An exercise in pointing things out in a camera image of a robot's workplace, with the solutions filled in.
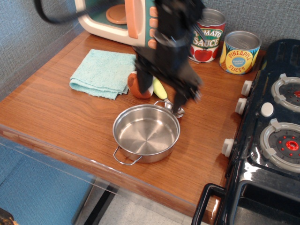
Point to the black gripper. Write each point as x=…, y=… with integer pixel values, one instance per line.
x=169, y=63

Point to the spoon with green handle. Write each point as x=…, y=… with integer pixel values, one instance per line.
x=163, y=101

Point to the plush mushroom toy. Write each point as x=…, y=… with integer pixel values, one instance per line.
x=133, y=86

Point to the stainless steel pot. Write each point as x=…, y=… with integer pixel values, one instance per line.
x=145, y=134

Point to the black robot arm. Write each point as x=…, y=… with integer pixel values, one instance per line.
x=175, y=17

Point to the light blue towel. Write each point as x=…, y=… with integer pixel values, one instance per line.
x=103, y=74

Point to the teal toy microwave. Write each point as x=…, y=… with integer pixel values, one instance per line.
x=131, y=22

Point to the tomato sauce can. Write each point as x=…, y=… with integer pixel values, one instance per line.
x=207, y=35

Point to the pineapple slices can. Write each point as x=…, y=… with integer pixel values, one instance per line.
x=239, y=53

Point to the dark toy stove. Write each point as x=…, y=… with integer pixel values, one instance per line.
x=263, y=174

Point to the clear acrylic barrier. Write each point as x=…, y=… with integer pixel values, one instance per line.
x=167, y=182

